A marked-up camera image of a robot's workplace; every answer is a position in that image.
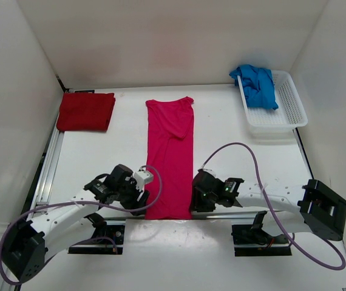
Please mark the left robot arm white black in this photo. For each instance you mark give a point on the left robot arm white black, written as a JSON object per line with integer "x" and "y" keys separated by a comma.
{"x": 28, "y": 244}

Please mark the dark red t-shirt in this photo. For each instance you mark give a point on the dark red t-shirt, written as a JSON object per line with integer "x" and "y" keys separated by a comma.
{"x": 85, "y": 112}

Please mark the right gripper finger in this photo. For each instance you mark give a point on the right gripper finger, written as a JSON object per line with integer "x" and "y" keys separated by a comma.
{"x": 204, "y": 206}
{"x": 194, "y": 201}

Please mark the aluminium frame rail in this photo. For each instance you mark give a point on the aluminium frame rail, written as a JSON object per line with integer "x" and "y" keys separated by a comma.
{"x": 40, "y": 190}

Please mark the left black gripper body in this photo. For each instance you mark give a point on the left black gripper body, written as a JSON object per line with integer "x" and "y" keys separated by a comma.
{"x": 130, "y": 193}

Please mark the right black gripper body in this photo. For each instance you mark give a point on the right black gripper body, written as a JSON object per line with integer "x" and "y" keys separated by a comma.
{"x": 203, "y": 197}

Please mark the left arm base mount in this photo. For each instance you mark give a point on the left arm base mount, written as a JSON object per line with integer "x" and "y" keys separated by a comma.
{"x": 106, "y": 240}

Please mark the pink t-shirt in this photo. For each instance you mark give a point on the pink t-shirt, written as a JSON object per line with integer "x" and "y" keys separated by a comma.
{"x": 171, "y": 154}

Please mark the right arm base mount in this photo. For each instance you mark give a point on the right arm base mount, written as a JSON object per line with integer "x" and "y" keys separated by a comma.
{"x": 252, "y": 241}

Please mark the blue t-shirt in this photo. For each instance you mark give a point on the blue t-shirt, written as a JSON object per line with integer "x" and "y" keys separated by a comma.
{"x": 258, "y": 86}

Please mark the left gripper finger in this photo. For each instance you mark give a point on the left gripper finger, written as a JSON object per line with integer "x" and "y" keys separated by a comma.
{"x": 130, "y": 205}
{"x": 142, "y": 201}

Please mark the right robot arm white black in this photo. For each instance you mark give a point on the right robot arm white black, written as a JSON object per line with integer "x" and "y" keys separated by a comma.
{"x": 314, "y": 206}

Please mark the white plastic basket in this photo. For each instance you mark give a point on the white plastic basket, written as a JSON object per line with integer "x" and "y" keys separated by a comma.
{"x": 290, "y": 114}

